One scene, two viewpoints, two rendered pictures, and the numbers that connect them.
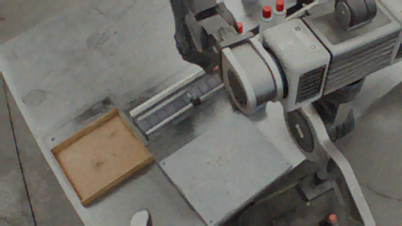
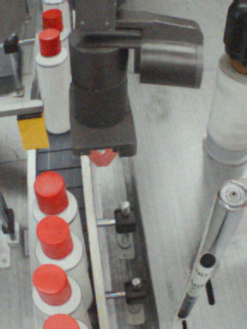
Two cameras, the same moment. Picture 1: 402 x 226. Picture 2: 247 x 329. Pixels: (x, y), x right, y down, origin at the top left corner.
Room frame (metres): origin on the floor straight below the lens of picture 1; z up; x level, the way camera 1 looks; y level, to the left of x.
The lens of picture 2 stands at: (1.63, -0.43, 1.44)
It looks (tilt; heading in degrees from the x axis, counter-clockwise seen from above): 54 degrees down; 125
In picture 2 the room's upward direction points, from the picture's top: straight up
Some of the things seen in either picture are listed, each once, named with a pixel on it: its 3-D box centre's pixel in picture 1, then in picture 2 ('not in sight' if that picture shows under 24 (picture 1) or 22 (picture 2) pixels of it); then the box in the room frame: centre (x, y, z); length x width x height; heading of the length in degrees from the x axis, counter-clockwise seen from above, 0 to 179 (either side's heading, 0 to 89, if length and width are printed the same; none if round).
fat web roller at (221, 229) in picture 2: not in sight; (217, 236); (1.59, -0.16, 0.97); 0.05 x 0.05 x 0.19
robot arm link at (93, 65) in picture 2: not in sight; (105, 54); (1.43, -0.17, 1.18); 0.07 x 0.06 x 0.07; 30
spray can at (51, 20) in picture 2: (266, 28); (57, 59); (1.21, -0.02, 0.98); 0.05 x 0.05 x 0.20
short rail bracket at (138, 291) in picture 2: not in sight; (123, 296); (1.52, -0.27, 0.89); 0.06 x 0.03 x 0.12; 42
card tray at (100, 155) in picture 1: (100, 154); not in sight; (0.69, 0.55, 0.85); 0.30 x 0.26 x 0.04; 132
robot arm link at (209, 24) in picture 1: (214, 34); not in sight; (0.73, 0.11, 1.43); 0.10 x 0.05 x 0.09; 31
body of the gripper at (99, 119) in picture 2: not in sight; (99, 97); (1.43, -0.17, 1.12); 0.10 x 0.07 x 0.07; 131
